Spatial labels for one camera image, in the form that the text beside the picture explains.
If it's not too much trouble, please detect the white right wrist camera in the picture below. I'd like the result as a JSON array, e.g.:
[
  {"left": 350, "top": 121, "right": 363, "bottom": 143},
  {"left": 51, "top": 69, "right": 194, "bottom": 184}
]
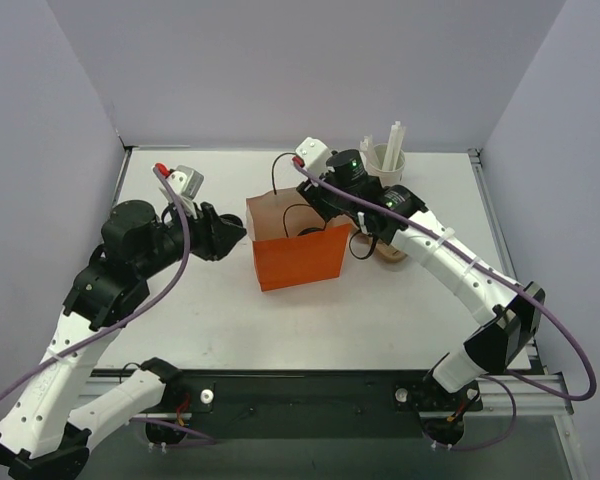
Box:
[{"left": 295, "top": 137, "right": 332, "bottom": 176}]

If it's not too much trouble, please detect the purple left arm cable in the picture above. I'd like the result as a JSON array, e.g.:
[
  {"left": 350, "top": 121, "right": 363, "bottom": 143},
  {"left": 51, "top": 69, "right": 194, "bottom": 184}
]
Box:
[{"left": 0, "top": 169, "right": 216, "bottom": 448}]

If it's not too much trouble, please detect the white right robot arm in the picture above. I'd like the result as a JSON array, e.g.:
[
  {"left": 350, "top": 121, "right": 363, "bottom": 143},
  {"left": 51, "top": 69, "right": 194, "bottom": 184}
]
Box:
[{"left": 293, "top": 140, "right": 545, "bottom": 408}]

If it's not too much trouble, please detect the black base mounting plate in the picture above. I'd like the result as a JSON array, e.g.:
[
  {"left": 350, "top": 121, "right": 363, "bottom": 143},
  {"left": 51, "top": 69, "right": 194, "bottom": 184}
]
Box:
[{"left": 124, "top": 368, "right": 481, "bottom": 441}]

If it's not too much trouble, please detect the white straw holder cup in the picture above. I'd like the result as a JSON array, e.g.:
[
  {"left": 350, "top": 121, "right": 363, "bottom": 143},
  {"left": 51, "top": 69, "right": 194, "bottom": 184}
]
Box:
[{"left": 366, "top": 144, "right": 405, "bottom": 187}]

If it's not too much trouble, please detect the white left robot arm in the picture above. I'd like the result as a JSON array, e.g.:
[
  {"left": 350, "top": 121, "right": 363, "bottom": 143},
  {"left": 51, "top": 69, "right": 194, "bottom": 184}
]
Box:
[{"left": 0, "top": 200, "right": 246, "bottom": 479}]

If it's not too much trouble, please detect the black plastic cup lid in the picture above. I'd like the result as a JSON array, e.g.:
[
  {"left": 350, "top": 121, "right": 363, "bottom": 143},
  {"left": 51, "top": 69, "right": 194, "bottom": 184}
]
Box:
[{"left": 297, "top": 227, "right": 324, "bottom": 237}]

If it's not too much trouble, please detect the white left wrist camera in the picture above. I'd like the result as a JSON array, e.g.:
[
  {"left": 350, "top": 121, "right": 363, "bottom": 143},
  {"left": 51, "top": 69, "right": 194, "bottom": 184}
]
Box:
[{"left": 154, "top": 163, "right": 204, "bottom": 218}]

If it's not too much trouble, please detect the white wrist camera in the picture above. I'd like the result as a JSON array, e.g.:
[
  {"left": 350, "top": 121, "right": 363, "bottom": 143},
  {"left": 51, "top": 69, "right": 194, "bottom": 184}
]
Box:
[
  {"left": 295, "top": 137, "right": 332, "bottom": 176},
  {"left": 154, "top": 163, "right": 204, "bottom": 218}
]

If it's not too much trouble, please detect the orange paper bag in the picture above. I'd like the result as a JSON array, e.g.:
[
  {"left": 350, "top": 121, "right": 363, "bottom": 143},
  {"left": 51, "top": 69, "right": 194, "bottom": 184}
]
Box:
[{"left": 245, "top": 153, "right": 354, "bottom": 293}]

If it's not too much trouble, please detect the aluminium frame rail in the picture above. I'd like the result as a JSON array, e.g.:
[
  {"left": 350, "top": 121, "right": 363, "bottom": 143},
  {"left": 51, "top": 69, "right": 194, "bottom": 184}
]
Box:
[{"left": 467, "top": 147, "right": 574, "bottom": 416}]

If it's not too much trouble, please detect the white wrapped straw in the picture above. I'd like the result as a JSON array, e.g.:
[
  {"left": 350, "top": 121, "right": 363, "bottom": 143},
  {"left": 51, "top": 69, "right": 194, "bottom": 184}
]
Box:
[
  {"left": 383, "top": 121, "right": 406, "bottom": 171},
  {"left": 360, "top": 135, "right": 378, "bottom": 164}
]

